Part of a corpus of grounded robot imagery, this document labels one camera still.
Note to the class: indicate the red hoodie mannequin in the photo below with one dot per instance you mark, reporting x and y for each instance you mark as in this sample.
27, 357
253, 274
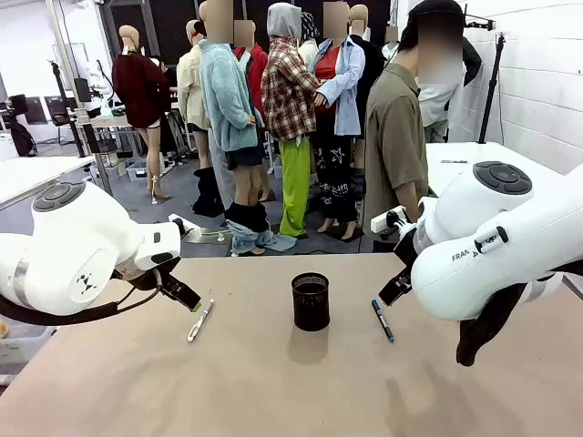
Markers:
255, 68

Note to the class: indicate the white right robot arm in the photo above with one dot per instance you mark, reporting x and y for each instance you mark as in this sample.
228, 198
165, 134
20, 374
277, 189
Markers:
492, 236

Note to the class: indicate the blue marker pen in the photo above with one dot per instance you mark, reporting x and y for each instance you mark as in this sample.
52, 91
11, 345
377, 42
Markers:
382, 320

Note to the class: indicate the metal support column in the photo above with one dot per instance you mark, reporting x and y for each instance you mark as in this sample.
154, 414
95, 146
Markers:
73, 68

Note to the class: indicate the dark marker pen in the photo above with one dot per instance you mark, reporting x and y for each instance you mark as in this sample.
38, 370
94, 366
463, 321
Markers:
454, 161

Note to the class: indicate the person's right forearm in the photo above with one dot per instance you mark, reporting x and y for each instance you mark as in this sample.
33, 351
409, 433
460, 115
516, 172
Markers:
413, 210

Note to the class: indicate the metal mannequin base plate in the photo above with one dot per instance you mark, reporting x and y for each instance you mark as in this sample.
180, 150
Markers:
205, 236

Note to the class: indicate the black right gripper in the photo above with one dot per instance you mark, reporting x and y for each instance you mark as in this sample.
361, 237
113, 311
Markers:
407, 248

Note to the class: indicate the black wall bracket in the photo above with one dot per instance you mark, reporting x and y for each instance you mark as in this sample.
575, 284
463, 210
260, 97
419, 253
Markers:
480, 22

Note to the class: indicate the white table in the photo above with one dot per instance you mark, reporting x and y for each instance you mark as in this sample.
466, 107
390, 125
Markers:
492, 155
36, 173

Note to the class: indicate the maroon sweater mannequin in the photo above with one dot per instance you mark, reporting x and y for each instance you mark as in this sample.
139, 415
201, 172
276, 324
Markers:
139, 91

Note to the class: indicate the plaid shirt hooded mannequin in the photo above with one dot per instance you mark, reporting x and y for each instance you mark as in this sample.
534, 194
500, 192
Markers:
289, 100

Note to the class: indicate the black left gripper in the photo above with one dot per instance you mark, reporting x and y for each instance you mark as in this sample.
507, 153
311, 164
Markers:
143, 280

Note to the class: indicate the white shirt mannequin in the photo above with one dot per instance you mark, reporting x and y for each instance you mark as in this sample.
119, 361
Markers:
435, 102

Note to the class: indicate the blue shirt red top mannequin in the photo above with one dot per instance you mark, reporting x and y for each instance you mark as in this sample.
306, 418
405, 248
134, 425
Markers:
341, 100

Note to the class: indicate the person in olive shirt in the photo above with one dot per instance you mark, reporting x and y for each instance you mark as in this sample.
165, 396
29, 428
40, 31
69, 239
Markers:
391, 136

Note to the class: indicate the black suit mannequin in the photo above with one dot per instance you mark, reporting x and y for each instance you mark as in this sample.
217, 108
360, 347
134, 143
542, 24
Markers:
473, 59

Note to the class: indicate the light blue fleece mannequin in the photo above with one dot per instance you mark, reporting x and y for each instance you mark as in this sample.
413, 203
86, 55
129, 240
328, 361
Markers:
225, 104

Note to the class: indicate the white pen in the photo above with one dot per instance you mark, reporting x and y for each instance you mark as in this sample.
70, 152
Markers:
201, 320

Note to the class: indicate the small distant mannequin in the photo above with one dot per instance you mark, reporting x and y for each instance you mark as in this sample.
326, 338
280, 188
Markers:
391, 43

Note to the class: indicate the black mesh pen holder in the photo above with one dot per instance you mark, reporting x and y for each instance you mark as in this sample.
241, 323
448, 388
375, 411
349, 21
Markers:
310, 305

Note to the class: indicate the black camera tripod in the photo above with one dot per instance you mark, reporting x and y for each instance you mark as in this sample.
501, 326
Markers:
64, 104

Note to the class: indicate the black coat mannequin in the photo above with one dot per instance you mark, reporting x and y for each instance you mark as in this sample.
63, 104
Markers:
371, 68

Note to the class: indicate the patterned headscarf mannequin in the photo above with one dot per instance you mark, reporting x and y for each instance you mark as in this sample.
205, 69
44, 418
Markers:
309, 32

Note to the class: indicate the clear plastic storage bin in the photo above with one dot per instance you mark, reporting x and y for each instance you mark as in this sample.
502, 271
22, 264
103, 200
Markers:
23, 339

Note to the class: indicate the black light stand tripod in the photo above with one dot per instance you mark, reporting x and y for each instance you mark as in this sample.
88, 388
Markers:
491, 91

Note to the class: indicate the grey workbench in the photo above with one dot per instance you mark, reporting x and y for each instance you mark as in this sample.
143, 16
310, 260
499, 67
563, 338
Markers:
109, 122

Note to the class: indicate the cream shirt mannequin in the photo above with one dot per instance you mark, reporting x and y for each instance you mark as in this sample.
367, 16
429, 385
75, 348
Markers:
189, 91

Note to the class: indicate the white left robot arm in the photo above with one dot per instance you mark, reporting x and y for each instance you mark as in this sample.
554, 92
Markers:
68, 246

